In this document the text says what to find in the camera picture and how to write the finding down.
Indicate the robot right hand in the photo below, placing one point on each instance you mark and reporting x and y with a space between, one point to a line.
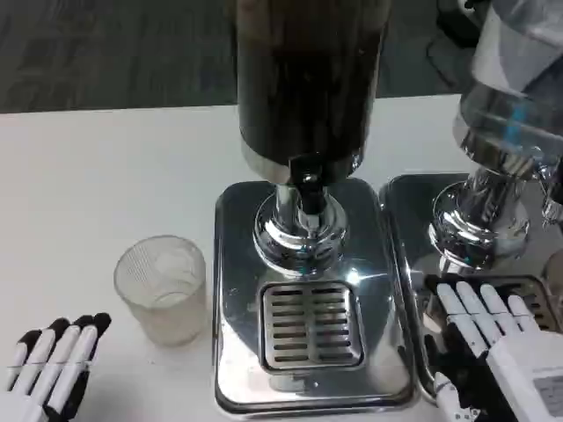
497 351

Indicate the steel drip tray base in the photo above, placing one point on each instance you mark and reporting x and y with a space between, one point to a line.
409 220
237 307

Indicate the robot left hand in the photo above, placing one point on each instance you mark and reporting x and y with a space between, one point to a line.
53 365

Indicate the black device on floor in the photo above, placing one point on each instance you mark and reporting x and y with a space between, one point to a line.
457 22

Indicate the clear ribbed glass cup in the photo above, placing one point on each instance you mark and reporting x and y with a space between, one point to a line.
163 292

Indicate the black dispenser tap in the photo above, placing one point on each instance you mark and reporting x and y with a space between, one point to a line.
308 176

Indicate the dark drink dispenser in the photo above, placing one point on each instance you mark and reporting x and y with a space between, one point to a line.
308 88

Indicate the chrome dispenser tap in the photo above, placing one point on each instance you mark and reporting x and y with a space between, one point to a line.
553 198

